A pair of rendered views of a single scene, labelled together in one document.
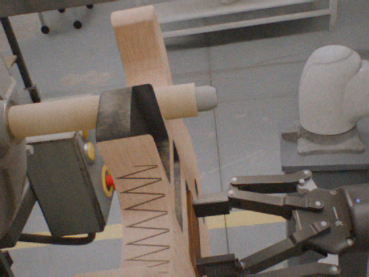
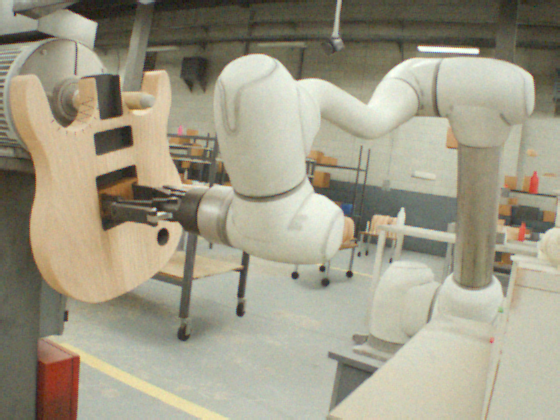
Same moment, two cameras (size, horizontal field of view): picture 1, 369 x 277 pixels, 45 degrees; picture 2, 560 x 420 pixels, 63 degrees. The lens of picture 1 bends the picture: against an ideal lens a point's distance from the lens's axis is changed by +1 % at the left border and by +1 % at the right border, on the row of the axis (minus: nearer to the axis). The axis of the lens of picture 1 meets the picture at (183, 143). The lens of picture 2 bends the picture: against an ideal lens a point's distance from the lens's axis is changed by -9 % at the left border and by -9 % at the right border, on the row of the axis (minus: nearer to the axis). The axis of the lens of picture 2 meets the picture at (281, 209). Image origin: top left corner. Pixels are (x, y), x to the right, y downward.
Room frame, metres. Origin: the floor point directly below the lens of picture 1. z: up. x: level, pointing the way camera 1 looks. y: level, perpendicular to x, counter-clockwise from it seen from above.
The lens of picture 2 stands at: (-0.32, -0.59, 1.14)
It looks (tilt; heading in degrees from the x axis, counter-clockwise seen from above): 3 degrees down; 22
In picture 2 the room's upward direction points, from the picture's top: 8 degrees clockwise
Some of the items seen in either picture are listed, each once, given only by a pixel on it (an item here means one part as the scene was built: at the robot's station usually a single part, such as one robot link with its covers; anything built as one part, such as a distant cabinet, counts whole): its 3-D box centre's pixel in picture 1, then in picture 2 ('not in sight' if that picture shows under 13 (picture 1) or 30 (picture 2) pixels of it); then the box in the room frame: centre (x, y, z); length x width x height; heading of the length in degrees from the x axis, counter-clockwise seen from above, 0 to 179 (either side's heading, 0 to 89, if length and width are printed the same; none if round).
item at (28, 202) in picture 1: (20, 198); not in sight; (0.60, 0.28, 1.02); 0.19 x 0.04 x 0.04; 174
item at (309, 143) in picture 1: (319, 130); (387, 343); (1.10, -0.41, 0.73); 0.22 x 0.18 x 0.06; 76
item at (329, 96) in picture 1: (332, 86); (406, 299); (1.09, -0.44, 0.87); 0.18 x 0.16 x 0.22; 79
